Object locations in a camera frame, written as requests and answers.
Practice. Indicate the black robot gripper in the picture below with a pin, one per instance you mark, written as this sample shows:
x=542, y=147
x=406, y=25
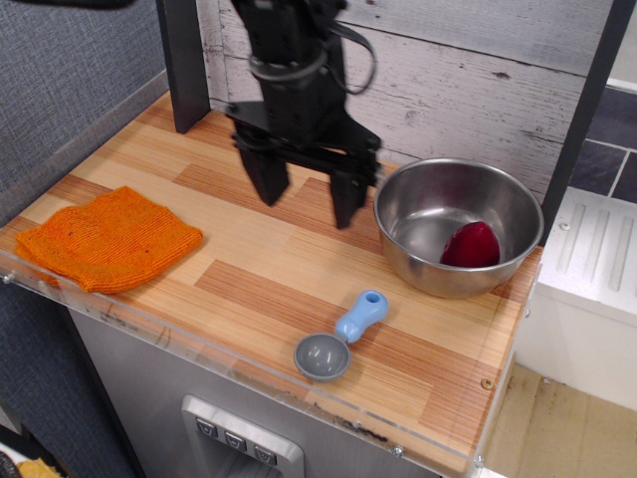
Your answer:
x=302, y=120

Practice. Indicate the stainless steel bowl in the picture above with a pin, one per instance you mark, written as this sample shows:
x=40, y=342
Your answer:
x=421, y=205

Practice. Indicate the blue handled grey spoon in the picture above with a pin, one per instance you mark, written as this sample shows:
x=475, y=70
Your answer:
x=326, y=357

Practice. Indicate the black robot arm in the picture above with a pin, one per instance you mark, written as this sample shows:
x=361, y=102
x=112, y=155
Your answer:
x=297, y=20

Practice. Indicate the dark red plastic eggplant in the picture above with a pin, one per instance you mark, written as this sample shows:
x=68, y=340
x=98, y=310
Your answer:
x=474, y=245

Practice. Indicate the orange knitted cloth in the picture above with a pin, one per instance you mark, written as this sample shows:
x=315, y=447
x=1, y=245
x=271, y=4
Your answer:
x=118, y=241

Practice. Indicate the silver dispenser button panel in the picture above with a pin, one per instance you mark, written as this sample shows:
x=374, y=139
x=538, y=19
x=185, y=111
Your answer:
x=224, y=444

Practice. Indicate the clear acrylic edge guard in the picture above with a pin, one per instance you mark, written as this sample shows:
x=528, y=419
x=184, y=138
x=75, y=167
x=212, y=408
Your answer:
x=149, y=357

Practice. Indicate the white toy cabinet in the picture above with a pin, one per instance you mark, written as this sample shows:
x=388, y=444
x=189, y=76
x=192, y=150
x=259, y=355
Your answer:
x=580, y=327

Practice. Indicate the yellow object at corner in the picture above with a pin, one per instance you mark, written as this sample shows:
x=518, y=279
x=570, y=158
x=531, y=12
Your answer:
x=37, y=469

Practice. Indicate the dark grey left post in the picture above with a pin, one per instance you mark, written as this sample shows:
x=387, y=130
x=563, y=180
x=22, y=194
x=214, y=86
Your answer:
x=184, y=61

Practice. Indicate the dark grey post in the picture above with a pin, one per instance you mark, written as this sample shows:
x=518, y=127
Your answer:
x=184, y=61
x=606, y=52

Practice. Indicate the dark grey right post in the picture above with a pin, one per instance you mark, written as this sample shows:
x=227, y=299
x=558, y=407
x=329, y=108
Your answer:
x=606, y=52

